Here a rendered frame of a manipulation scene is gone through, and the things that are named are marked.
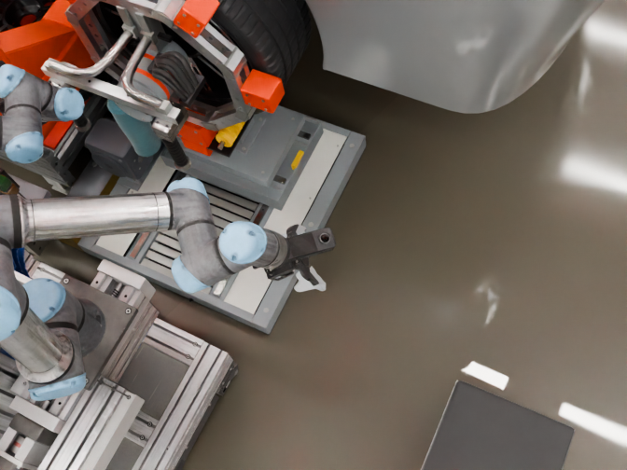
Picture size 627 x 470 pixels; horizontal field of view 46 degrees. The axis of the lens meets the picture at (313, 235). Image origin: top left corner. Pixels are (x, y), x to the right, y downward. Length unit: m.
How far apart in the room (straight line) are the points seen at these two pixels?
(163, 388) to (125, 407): 0.55
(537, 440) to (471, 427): 0.18
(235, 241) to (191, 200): 0.16
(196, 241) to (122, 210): 0.14
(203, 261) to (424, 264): 1.42
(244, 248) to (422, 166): 1.62
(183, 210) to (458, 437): 1.11
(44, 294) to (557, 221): 1.81
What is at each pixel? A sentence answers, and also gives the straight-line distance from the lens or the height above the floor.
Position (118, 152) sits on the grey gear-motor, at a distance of 2.61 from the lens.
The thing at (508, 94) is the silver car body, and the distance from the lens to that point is 2.04.
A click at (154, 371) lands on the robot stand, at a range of 2.48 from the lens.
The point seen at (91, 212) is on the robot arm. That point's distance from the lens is 1.39.
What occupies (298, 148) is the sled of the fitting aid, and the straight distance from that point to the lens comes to 2.76.
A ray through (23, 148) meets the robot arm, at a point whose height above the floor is 1.22.
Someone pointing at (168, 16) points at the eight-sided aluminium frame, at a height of 1.11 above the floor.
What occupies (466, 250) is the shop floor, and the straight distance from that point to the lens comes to 2.71.
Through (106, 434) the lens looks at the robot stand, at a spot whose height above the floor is 0.73.
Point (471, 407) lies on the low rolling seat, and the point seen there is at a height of 0.34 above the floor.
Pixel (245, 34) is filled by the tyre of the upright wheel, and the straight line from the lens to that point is 1.96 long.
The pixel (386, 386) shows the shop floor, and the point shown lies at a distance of 2.55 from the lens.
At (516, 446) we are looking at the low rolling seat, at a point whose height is 0.34.
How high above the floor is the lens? 2.49
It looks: 65 degrees down
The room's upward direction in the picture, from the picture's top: 15 degrees counter-clockwise
